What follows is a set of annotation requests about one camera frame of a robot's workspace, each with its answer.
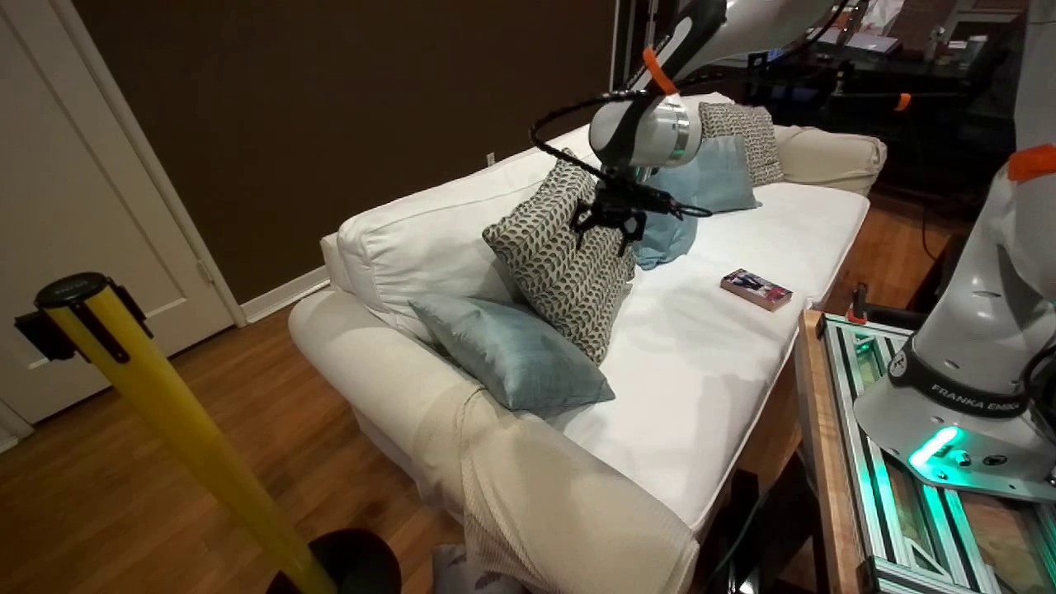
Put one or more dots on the small red book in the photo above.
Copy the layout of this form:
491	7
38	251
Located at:
758	289

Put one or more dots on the white panel door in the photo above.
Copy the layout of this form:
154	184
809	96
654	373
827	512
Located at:
76	219

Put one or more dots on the yellow stanchion post black base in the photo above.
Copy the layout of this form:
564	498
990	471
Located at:
167	396

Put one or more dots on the white baseboard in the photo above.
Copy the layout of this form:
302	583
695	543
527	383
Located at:
284	294

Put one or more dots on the beige throw cloth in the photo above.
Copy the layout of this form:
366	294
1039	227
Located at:
549	505

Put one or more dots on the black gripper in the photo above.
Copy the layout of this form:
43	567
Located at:
638	200

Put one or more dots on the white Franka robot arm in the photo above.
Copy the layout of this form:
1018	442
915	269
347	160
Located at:
978	308

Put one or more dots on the white and brown patterned pillow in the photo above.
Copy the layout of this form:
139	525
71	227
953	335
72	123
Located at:
561	269

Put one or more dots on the white sofa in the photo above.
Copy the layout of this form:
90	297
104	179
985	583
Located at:
703	406

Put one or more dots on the large light blue satin pillow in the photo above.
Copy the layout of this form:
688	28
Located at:
516	358

